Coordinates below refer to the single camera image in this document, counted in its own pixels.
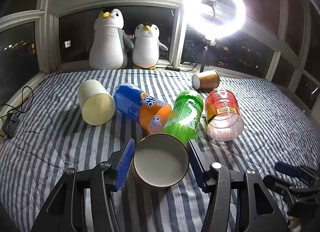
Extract small white penguin plush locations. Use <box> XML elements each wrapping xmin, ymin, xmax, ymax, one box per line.
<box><xmin>132</xmin><ymin>24</ymin><xmax>168</xmax><ymax>69</ymax></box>

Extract black power adapter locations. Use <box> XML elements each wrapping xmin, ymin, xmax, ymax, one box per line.
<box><xmin>2</xmin><ymin>113</ymin><xmax>20</xmax><ymax>139</ymax></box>

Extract black tripod stand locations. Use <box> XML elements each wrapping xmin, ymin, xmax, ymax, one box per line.
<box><xmin>200</xmin><ymin>38</ymin><xmax>216</xmax><ymax>73</ymax></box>

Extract phone holder clamp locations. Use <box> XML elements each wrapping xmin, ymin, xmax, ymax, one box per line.
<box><xmin>202</xmin><ymin>0</ymin><xmax>216</xmax><ymax>8</ymax></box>

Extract orange fanta bottle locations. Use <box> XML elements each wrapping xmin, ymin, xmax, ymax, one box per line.
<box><xmin>113</xmin><ymin>83</ymin><xmax>172</xmax><ymax>134</ymax></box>

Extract white window frame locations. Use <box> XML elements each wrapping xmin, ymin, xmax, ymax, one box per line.
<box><xmin>1</xmin><ymin>0</ymin><xmax>319</xmax><ymax>108</ymax></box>

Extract black inline cable switch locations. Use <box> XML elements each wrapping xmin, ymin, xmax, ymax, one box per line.
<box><xmin>165</xmin><ymin>66</ymin><xmax>181</xmax><ymax>72</ymax></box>

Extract red label clear bottle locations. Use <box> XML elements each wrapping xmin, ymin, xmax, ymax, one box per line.
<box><xmin>204</xmin><ymin>88</ymin><xmax>244</xmax><ymax>142</ymax></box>

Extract white paper cup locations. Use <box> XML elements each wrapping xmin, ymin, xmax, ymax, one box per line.
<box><xmin>78</xmin><ymin>79</ymin><xmax>116</xmax><ymax>126</ymax></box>

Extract large white penguin plush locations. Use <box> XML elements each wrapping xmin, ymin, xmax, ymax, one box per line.
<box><xmin>89</xmin><ymin>9</ymin><xmax>134</xmax><ymax>70</ymax></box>

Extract green sprite bottle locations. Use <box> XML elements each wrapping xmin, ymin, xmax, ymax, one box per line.
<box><xmin>163</xmin><ymin>90</ymin><xmax>204</xmax><ymax>146</ymax></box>

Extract white ring light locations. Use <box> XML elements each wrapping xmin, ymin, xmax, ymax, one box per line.
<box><xmin>183</xmin><ymin>0</ymin><xmax>246</xmax><ymax>40</ymax></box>

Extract brown paper cup gold rim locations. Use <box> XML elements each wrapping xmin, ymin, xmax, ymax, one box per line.
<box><xmin>131</xmin><ymin>133</ymin><xmax>189</xmax><ymax>190</ymax></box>

